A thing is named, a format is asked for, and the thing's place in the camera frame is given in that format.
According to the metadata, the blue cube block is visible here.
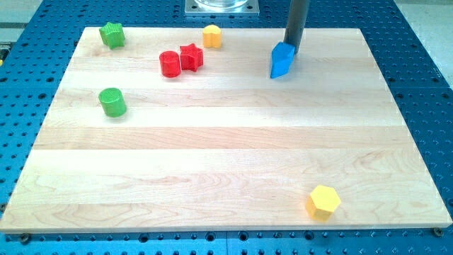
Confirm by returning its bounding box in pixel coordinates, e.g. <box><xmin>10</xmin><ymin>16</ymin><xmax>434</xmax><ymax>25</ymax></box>
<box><xmin>270</xmin><ymin>42</ymin><xmax>295</xmax><ymax>79</ymax></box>

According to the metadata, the light wooden board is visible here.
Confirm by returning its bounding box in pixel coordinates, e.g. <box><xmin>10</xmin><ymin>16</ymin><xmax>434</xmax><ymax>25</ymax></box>
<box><xmin>1</xmin><ymin>27</ymin><xmax>452</xmax><ymax>234</ymax></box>

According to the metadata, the red star block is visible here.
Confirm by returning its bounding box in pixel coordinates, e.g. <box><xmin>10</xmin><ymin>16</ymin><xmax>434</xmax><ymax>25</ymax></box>
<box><xmin>180</xmin><ymin>43</ymin><xmax>204</xmax><ymax>72</ymax></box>

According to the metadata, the red cylinder block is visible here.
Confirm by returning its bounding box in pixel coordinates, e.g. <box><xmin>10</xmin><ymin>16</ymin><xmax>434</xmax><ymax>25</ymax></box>
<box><xmin>159</xmin><ymin>51</ymin><xmax>181</xmax><ymax>78</ymax></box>

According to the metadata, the yellow heart block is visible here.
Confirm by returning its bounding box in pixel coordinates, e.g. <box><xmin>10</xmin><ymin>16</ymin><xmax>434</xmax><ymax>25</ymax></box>
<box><xmin>202</xmin><ymin>25</ymin><xmax>222</xmax><ymax>49</ymax></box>

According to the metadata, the green cylinder block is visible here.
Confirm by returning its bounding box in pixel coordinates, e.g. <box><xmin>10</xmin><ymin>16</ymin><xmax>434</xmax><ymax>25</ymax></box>
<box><xmin>98</xmin><ymin>88</ymin><xmax>127</xmax><ymax>118</ymax></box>

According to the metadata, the yellow hexagon block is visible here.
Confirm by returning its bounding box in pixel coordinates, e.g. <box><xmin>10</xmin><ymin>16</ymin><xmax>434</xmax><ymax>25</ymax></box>
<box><xmin>306</xmin><ymin>185</ymin><xmax>341</xmax><ymax>222</ymax></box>

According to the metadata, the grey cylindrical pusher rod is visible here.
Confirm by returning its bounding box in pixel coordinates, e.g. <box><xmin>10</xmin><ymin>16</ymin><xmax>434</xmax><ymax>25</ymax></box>
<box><xmin>284</xmin><ymin>0</ymin><xmax>310</xmax><ymax>54</ymax></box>

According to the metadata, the green star block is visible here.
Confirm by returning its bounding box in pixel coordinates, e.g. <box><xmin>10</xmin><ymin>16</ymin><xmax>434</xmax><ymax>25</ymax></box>
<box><xmin>99</xmin><ymin>22</ymin><xmax>125</xmax><ymax>50</ymax></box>

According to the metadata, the blue perforated metal table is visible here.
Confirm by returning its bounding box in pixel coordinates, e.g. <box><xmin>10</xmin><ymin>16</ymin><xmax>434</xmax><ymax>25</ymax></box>
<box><xmin>1</xmin><ymin>0</ymin><xmax>452</xmax><ymax>254</ymax></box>

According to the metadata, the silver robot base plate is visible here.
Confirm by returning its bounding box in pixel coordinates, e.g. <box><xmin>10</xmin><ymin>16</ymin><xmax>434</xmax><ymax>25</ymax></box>
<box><xmin>184</xmin><ymin>0</ymin><xmax>260</xmax><ymax>16</ymax></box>

